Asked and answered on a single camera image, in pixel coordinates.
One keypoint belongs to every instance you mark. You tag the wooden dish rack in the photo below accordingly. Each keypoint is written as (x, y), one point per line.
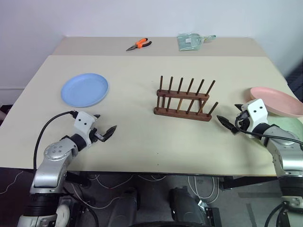
(182, 115)

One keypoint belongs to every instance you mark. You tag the pink-red plate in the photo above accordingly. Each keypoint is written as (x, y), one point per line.
(279, 101)

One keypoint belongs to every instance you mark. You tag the black metal bracket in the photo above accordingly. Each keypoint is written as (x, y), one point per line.
(211, 216)

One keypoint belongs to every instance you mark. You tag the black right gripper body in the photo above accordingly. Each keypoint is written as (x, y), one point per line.
(244, 120)

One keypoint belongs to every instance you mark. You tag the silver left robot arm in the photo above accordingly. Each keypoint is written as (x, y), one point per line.
(54, 151)

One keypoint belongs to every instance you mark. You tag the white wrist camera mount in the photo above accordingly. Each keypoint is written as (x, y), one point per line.
(256, 111)
(82, 121)

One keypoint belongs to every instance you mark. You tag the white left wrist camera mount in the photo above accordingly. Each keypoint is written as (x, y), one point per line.
(82, 121)

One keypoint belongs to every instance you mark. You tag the black ribbed object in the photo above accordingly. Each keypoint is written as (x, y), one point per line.
(297, 80)

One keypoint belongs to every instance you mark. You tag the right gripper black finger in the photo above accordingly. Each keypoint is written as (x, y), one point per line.
(238, 107)
(226, 123)

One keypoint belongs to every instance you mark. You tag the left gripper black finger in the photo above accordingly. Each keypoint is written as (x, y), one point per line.
(96, 116)
(110, 131)

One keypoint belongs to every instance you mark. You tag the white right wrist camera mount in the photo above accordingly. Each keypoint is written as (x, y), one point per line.
(256, 111)

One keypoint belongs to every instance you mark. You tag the dark rounded shape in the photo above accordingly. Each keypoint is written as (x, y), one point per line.
(184, 205)
(126, 205)

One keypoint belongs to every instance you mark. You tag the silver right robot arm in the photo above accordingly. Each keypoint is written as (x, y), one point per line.
(284, 153)

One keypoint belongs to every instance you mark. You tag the light green plastic bowl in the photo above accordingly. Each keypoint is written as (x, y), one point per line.
(287, 124)

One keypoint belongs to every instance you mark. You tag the black table frame beam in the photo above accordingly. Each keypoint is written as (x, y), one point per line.
(248, 182)

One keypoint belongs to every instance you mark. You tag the white caster wheel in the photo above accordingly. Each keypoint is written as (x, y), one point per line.
(63, 214)

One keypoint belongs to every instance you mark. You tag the blue plate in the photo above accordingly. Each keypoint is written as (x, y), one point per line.
(82, 89)

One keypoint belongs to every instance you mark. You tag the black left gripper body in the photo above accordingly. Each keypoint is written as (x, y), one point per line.
(98, 136)

